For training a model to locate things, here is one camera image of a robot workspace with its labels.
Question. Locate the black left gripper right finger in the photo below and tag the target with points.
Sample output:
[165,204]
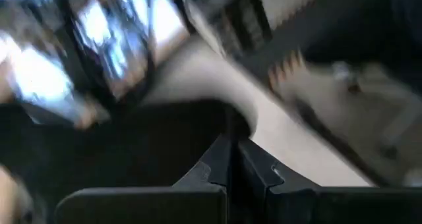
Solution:
[329,206]

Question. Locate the black hazard-striped floor mat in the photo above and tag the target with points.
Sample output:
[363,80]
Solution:
[346,26]

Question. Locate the black garment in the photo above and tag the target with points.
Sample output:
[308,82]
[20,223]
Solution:
[115,145]

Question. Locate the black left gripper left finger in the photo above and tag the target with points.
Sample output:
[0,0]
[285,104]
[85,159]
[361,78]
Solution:
[148,206]

